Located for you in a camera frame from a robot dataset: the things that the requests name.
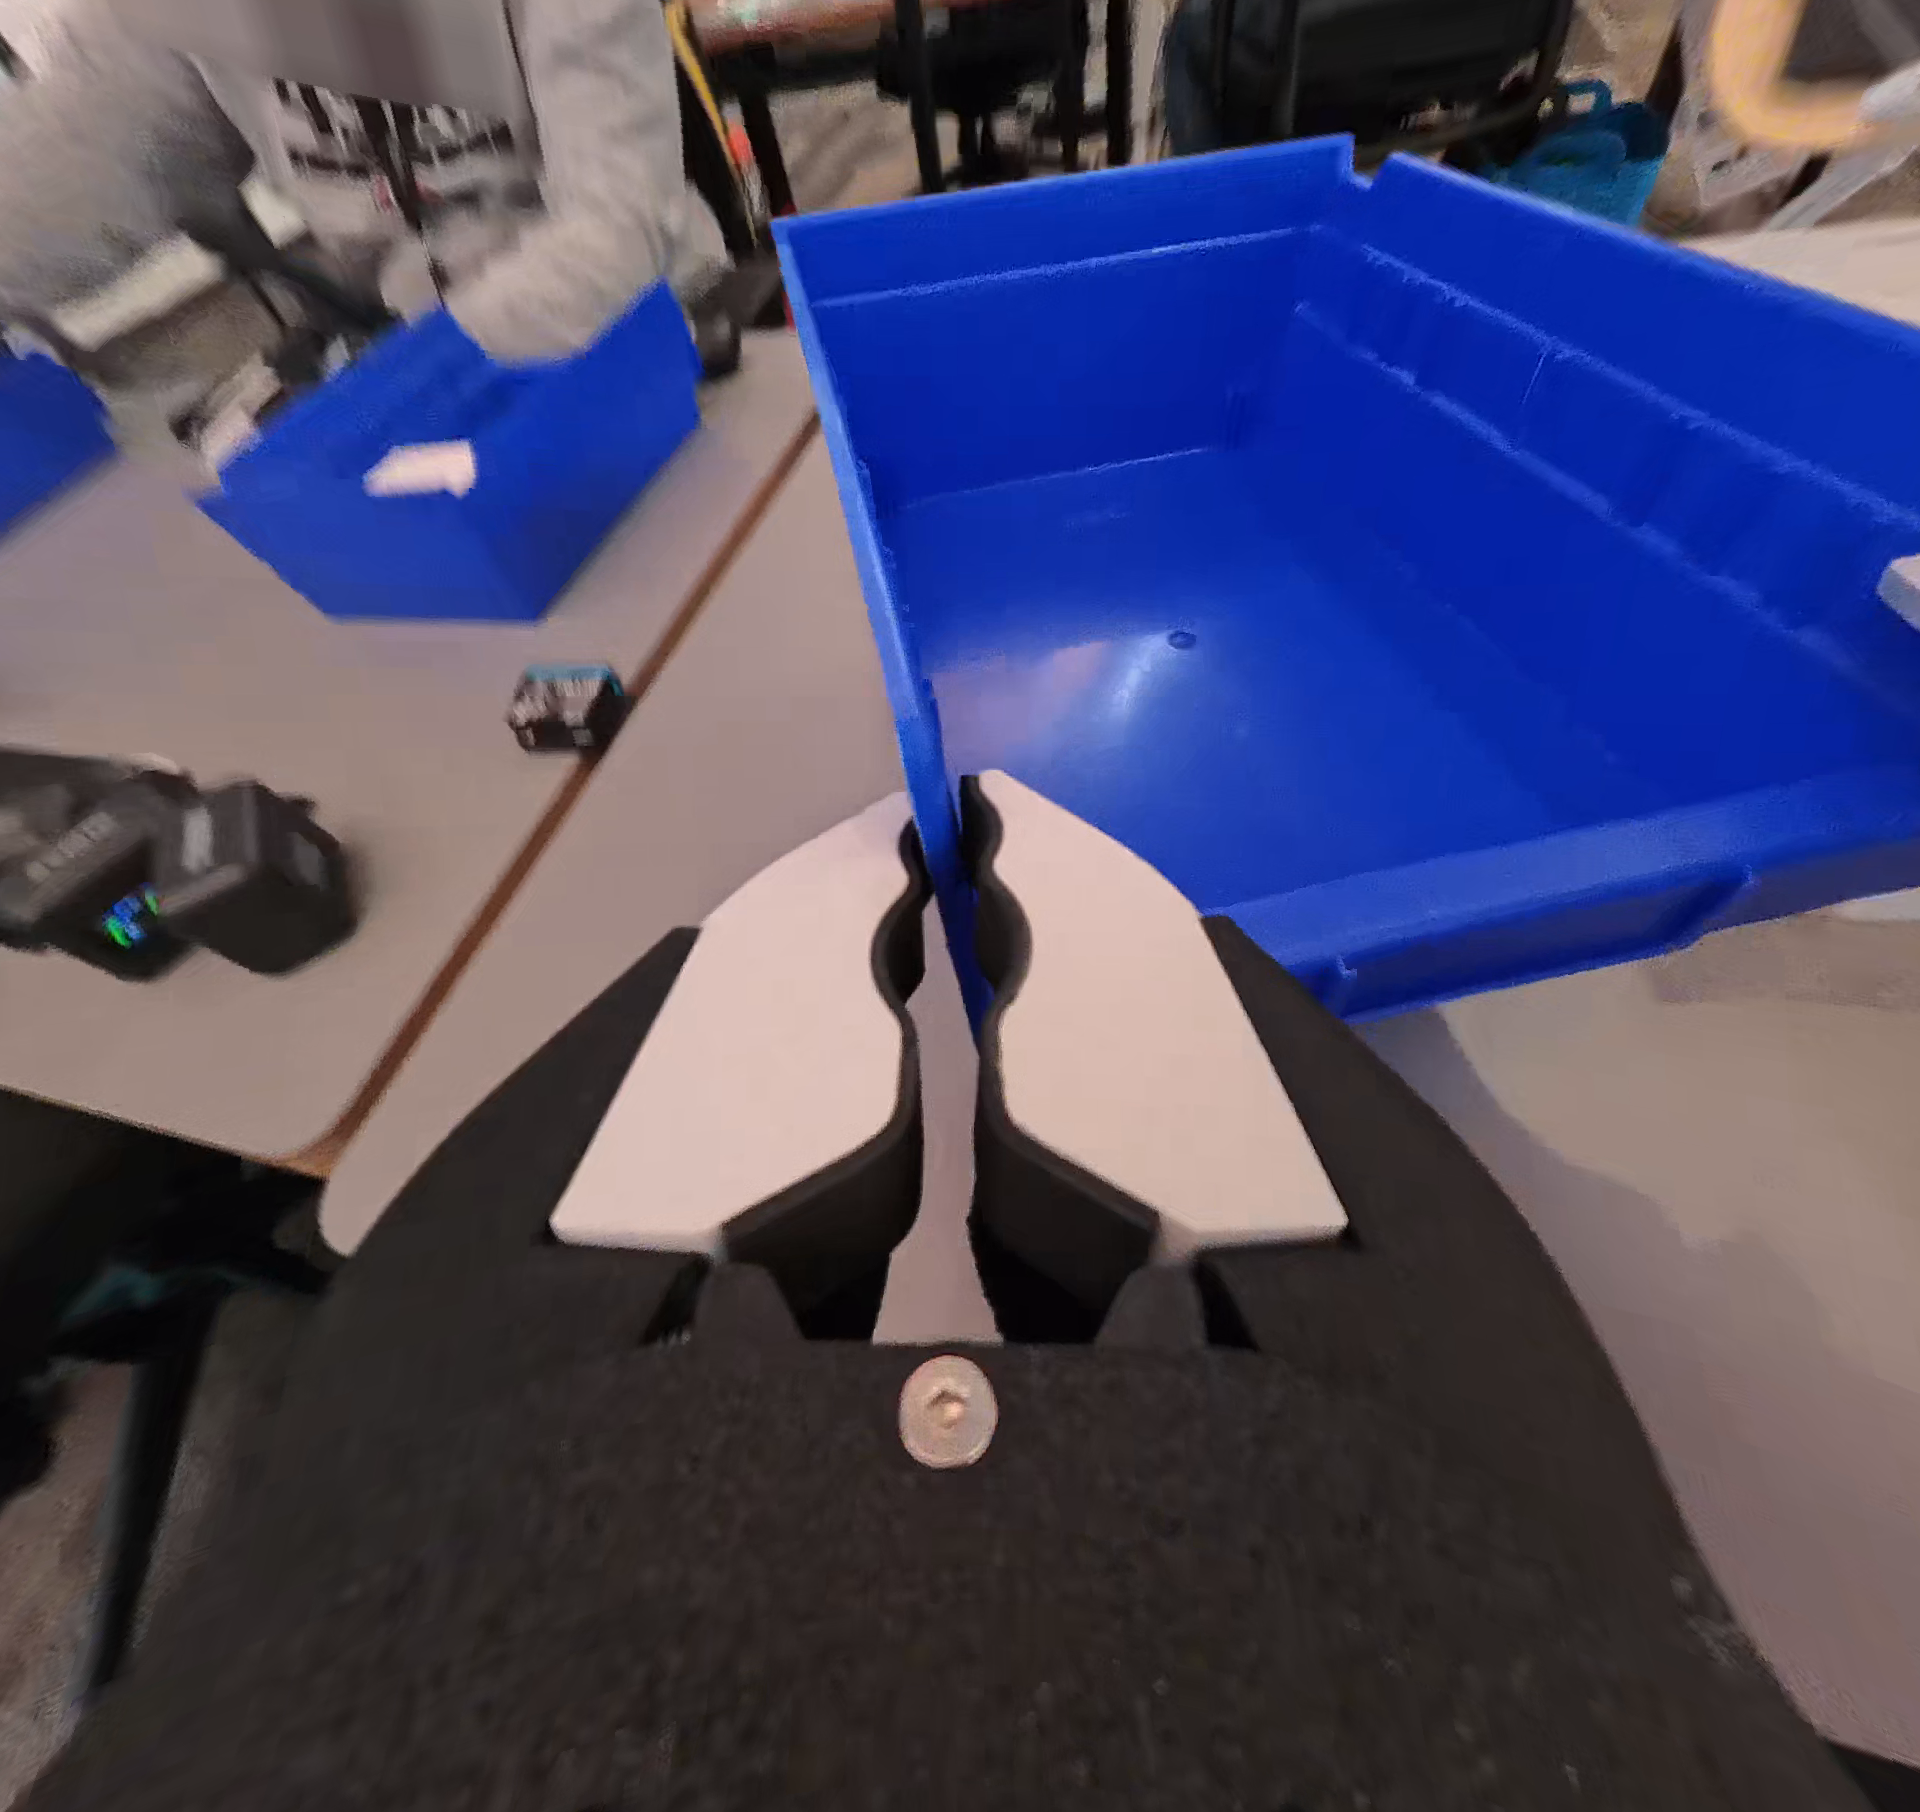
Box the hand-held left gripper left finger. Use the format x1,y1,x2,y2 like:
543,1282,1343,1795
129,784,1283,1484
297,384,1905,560
548,792,924,1262

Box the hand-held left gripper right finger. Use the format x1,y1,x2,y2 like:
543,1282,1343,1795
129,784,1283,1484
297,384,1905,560
959,771,1354,1267

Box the blue plastic bin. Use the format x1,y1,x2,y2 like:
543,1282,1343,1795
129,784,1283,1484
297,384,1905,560
774,136,1920,1021
197,278,707,624
0,344,121,531

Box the small black device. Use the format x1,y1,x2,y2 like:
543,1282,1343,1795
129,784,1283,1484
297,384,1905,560
507,661,628,759

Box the black battery pack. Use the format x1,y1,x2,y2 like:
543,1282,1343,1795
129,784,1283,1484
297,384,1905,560
150,778,363,979
0,746,198,980

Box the teal bag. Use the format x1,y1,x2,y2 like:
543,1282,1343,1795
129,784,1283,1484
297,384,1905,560
1499,78,1670,227

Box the yellow curved object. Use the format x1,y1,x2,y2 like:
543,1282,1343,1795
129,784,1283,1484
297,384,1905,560
1709,0,1920,148

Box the wooden table black legs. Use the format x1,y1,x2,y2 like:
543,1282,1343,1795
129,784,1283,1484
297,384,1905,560
697,0,1219,194

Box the yellow cable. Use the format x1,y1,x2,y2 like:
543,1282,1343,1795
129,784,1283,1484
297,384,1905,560
668,0,752,214

